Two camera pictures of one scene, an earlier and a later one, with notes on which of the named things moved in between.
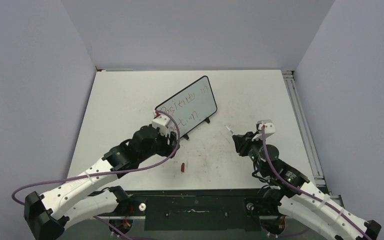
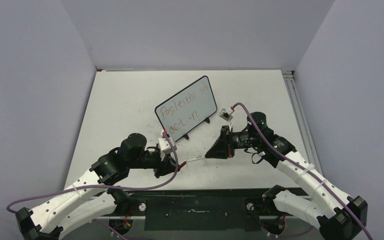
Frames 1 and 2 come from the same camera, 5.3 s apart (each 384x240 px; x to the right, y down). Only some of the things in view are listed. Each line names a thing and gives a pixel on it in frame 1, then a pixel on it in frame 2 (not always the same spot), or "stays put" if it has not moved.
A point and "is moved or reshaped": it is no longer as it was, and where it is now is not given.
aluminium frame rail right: x=297 y=104 stays put
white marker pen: x=231 y=132 is moved or reshaped
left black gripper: x=167 y=149 → x=168 y=165
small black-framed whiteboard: x=190 y=107 stays put
